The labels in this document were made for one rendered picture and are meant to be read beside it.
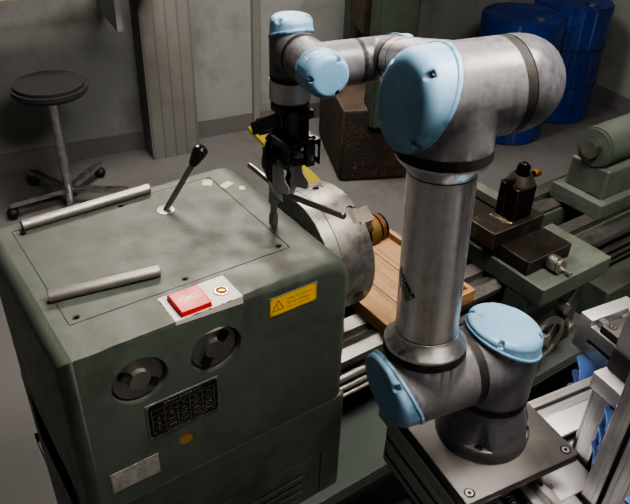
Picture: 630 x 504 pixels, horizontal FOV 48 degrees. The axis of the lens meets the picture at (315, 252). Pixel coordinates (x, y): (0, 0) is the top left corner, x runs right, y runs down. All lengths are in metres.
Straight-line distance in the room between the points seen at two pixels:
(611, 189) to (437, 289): 1.64
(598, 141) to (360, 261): 1.08
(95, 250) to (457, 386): 0.77
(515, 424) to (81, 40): 3.66
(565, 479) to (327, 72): 0.78
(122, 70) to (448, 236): 3.75
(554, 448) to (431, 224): 0.51
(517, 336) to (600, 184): 1.46
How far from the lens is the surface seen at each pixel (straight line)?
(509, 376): 1.06
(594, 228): 2.44
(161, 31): 4.27
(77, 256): 1.43
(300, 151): 1.31
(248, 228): 1.47
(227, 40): 4.63
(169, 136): 4.50
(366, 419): 2.04
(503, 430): 1.14
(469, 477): 1.15
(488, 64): 0.80
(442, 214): 0.85
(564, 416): 1.42
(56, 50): 4.38
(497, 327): 1.05
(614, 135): 2.42
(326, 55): 1.12
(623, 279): 2.56
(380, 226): 1.77
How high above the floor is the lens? 2.05
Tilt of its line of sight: 35 degrees down
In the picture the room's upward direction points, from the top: 2 degrees clockwise
